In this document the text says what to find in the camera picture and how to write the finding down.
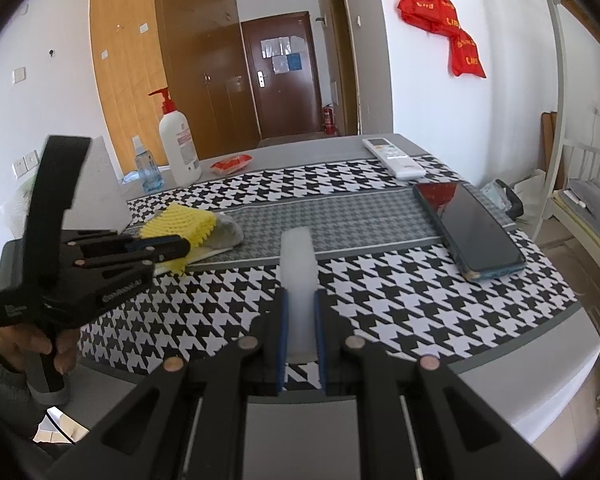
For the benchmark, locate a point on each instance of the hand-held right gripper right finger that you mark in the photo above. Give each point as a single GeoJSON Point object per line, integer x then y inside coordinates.
{"type": "Point", "coordinates": [320, 340]}

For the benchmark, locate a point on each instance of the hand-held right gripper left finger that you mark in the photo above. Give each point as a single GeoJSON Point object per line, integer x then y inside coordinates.
{"type": "Point", "coordinates": [280, 340]}

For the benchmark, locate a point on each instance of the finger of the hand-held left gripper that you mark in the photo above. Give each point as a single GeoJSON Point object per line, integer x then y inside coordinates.
{"type": "Point", "coordinates": [105, 240]}
{"type": "Point", "coordinates": [175, 250]}

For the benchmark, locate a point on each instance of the yellow silicone scrubber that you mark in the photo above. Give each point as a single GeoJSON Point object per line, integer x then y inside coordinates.
{"type": "Point", "coordinates": [180, 220]}

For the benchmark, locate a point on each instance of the white foam box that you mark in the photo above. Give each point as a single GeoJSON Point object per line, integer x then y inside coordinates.
{"type": "Point", "coordinates": [100, 185]}

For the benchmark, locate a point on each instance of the translucent white tube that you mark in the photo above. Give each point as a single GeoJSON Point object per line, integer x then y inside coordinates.
{"type": "Point", "coordinates": [297, 285]}

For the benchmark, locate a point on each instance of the person's left forearm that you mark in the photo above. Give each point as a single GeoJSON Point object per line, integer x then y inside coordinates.
{"type": "Point", "coordinates": [0, 400]}

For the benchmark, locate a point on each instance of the person's left hand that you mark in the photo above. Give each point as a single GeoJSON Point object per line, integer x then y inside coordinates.
{"type": "Point", "coordinates": [15, 340]}

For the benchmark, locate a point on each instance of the houndstooth table cloth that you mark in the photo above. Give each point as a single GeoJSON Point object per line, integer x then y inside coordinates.
{"type": "Point", "coordinates": [380, 285]}

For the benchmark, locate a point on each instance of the blue spray bottle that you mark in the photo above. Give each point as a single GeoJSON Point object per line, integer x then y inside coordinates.
{"type": "Point", "coordinates": [147, 170]}

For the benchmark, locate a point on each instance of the white pump bottle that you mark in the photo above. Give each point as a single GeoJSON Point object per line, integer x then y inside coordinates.
{"type": "Point", "coordinates": [180, 150]}

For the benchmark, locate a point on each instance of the red snack packet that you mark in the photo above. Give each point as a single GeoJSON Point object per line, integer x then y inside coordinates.
{"type": "Point", "coordinates": [230, 164]}

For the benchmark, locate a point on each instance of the wooden wardrobe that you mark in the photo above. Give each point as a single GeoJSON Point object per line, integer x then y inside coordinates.
{"type": "Point", "coordinates": [130, 60]}

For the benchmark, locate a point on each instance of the dark smartphone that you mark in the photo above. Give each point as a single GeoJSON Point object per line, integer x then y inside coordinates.
{"type": "Point", "coordinates": [470, 230]}

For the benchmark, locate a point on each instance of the white crumpled paper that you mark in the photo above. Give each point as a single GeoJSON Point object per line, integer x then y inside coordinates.
{"type": "Point", "coordinates": [60, 427]}

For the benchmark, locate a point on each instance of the brown entrance door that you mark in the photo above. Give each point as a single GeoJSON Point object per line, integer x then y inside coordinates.
{"type": "Point", "coordinates": [290, 100]}

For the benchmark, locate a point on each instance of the white remote control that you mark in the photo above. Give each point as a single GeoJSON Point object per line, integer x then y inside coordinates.
{"type": "Point", "coordinates": [392, 156]}

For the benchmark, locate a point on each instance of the red fire extinguisher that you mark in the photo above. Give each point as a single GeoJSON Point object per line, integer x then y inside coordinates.
{"type": "Point", "coordinates": [328, 120]}

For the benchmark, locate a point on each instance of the papers on door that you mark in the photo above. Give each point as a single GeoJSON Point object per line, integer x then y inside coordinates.
{"type": "Point", "coordinates": [280, 50]}

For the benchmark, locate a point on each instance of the white bag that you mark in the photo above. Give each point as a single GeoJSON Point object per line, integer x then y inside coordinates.
{"type": "Point", "coordinates": [530, 195]}

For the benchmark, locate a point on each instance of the leaning wooden boards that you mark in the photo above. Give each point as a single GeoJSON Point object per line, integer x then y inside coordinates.
{"type": "Point", "coordinates": [547, 150]}

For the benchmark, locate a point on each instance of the grey mattress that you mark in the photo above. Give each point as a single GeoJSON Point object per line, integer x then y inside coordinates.
{"type": "Point", "coordinates": [595, 205]}

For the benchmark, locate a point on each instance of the red plastic bag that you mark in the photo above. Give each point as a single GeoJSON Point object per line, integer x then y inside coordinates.
{"type": "Point", "coordinates": [427, 5]}
{"type": "Point", "coordinates": [467, 55]}

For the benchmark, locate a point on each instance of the white wall socket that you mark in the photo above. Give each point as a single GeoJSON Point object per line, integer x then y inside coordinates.
{"type": "Point", "coordinates": [32, 163]}
{"type": "Point", "coordinates": [19, 169]}

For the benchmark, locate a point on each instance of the white wall switch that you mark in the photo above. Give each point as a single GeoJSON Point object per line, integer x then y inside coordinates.
{"type": "Point", "coordinates": [18, 75]}

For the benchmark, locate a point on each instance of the wooden side door frame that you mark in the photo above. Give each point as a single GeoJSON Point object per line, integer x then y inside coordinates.
{"type": "Point", "coordinates": [342, 60]}

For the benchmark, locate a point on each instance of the white metal bunk bed frame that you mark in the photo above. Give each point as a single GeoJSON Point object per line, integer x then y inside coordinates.
{"type": "Point", "coordinates": [562, 85]}

